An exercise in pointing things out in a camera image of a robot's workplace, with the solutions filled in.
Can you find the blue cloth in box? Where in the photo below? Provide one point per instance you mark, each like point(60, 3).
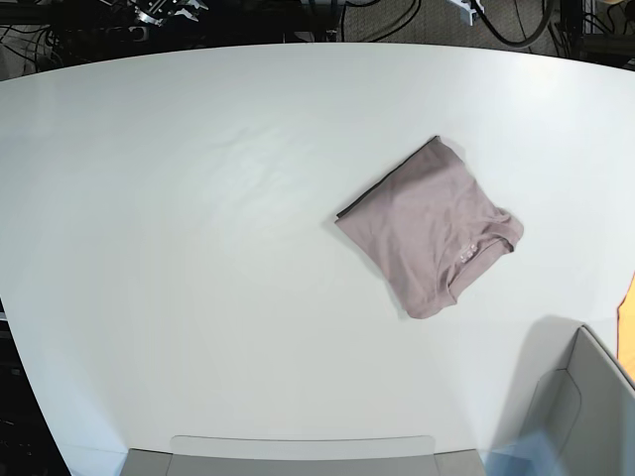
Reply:
point(533, 454)

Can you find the grey box right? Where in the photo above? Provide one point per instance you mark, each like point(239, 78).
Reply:
point(587, 409)

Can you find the grey tray bottom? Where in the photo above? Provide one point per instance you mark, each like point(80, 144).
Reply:
point(404, 455)

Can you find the orange cloth at edge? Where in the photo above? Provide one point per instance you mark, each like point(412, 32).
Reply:
point(625, 331)

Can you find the white camera bracket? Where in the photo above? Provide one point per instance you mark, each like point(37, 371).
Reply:
point(158, 12)
point(469, 10)

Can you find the pink T-shirt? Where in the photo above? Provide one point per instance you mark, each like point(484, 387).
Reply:
point(430, 229)

